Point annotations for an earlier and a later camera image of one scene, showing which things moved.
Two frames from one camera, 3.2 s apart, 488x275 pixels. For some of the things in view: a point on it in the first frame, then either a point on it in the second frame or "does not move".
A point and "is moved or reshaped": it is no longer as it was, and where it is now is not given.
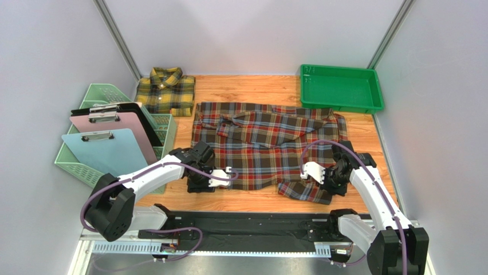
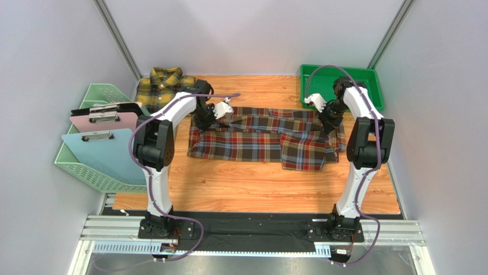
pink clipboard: [108, 121] does not move
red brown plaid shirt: [264, 144] is moved or reshaped
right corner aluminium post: [392, 33] does not move
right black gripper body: [333, 187] → [329, 124]
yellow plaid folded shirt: [166, 90] does not move
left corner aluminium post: [106, 15] does not move
